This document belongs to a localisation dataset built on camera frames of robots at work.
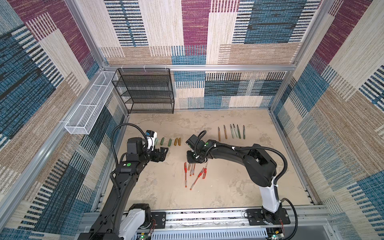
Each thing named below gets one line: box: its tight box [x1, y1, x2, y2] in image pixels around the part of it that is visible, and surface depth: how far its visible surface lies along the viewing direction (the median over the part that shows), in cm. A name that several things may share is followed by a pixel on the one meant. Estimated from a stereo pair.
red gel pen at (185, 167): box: [184, 162, 188, 188], surface depth 91 cm
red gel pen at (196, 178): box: [189, 167, 205, 191], surface depth 89 cm
